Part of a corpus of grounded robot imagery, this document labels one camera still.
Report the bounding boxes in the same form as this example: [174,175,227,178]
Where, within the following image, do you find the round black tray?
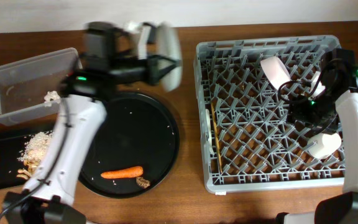
[79,91,180,198]

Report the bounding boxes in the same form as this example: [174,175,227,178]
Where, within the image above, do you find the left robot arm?
[0,22,182,223]

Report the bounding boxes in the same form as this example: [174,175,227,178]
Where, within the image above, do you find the white plastic fork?
[205,109,214,155]

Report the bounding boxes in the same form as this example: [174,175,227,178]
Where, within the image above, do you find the white label sticker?
[214,191,227,196]

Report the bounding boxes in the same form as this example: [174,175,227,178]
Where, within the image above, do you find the white bowl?
[260,56,290,90]

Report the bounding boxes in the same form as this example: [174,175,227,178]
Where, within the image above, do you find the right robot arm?
[275,48,358,223]

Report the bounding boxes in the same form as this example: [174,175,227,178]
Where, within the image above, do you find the rice and food scraps pile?
[16,131,53,180]

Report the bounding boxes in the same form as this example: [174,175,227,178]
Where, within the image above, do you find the white tissue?
[44,91,60,103]

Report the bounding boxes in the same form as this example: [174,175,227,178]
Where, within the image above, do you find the wooden chopstick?
[211,102,223,174]

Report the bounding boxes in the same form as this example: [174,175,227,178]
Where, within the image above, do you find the clear plastic bin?
[0,48,78,126]

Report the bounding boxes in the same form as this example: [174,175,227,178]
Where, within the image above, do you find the black rectangular tray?
[0,124,53,189]

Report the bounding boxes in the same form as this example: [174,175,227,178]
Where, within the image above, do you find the grey dishwasher rack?
[194,35,345,194]

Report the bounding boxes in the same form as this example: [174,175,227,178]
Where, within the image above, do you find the cream white cup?
[307,133,342,159]

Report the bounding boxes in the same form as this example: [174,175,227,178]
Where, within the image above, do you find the orange carrot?
[101,166,144,179]

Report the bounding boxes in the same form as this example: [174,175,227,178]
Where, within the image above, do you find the brown food scrap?
[135,177,150,189]

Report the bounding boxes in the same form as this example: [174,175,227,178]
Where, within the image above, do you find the grey plate with food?
[157,22,183,91]

